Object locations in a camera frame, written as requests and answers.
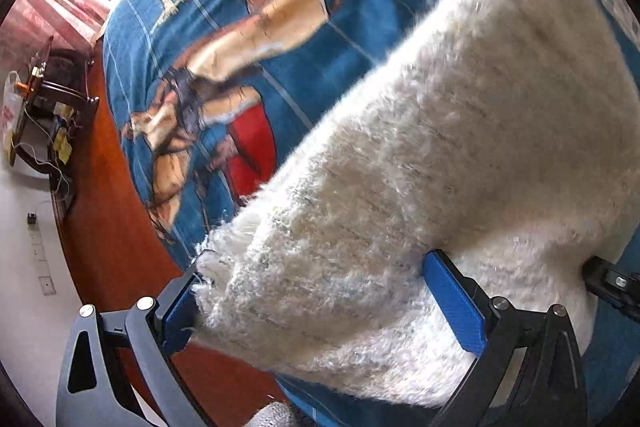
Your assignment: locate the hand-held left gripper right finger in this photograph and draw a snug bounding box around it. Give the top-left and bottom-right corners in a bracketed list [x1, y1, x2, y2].
[422, 249, 589, 427]

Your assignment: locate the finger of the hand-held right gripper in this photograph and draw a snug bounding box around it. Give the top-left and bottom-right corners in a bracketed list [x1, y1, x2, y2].
[582, 257, 640, 309]

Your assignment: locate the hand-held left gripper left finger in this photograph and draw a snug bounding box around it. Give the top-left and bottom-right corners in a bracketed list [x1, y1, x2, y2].
[56, 269, 221, 427]

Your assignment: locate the cream tweed jacket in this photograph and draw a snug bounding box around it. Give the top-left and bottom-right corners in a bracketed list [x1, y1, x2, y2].
[192, 0, 640, 409]

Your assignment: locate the white fluffy slipper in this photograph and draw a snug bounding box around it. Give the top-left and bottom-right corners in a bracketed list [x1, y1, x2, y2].
[248, 401, 302, 427]

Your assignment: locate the white power strip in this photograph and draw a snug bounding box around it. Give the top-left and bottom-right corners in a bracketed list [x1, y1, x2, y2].
[27, 227, 57, 298]

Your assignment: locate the dark wooden cabinet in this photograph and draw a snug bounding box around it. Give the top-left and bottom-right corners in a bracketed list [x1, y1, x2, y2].
[12, 36, 100, 224]

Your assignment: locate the white plastic bag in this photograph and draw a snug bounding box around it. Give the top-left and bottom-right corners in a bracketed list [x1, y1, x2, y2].
[2, 72, 24, 166]

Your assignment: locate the blue printed blanket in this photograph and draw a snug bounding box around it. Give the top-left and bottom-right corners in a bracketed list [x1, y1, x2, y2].
[102, 0, 640, 427]

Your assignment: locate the pink curtain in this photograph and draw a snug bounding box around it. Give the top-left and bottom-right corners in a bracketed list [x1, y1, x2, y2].
[0, 0, 114, 72]

